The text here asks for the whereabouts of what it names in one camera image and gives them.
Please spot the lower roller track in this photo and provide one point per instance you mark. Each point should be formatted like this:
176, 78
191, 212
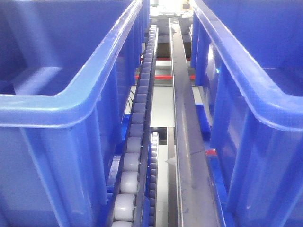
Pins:
153, 177

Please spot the white roller conveyor track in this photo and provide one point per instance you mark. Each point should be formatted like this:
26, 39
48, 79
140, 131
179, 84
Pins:
129, 175

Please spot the blue target bin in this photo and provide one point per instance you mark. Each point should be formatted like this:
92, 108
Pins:
248, 56

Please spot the blue bin left of rail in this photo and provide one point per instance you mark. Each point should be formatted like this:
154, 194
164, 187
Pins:
66, 69

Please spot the steel divider rail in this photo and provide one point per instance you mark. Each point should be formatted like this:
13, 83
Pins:
196, 200

